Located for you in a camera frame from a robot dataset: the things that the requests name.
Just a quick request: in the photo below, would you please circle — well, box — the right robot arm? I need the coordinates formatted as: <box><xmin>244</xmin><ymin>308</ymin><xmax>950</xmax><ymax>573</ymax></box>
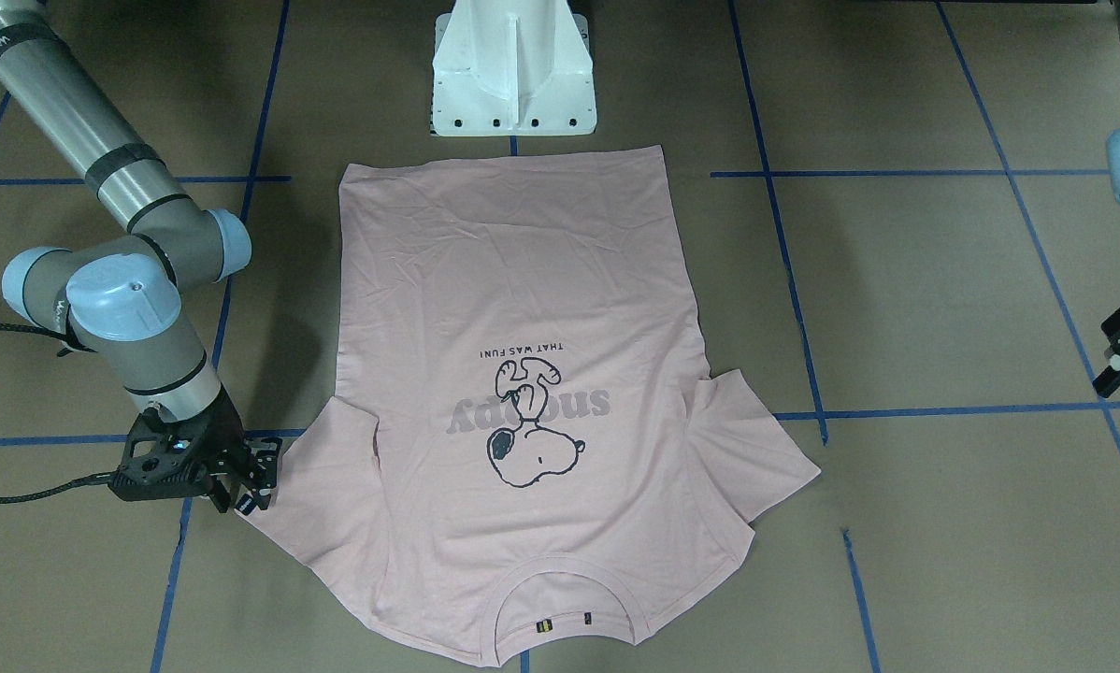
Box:
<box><xmin>0</xmin><ymin>1</ymin><xmax>282</xmax><ymax>515</ymax></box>

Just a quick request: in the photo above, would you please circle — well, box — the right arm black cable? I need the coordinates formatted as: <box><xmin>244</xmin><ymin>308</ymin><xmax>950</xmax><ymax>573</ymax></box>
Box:
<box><xmin>0</xmin><ymin>323</ymin><xmax>116</xmax><ymax>504</ymax></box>

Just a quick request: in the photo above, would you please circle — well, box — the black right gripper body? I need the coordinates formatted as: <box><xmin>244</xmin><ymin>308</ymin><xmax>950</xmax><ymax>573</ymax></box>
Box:
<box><xmin>110</xmin><ymin>387</ymin><xmax>252</xmax><ymax>504</ymax></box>

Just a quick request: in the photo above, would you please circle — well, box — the white camera mast base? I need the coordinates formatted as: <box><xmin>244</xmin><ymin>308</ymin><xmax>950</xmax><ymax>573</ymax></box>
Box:
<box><xmin>429</xmin><ymin>1</ymin><xmax>598</xmax><ymax>137</ymax></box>

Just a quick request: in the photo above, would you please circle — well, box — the pink Snoopy t-shirt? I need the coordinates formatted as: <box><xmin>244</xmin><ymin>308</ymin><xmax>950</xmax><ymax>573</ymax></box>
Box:
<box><xmin>248</xmin><ymin>146</ymin><xmax>820</xmax><ymax>667</ymax></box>

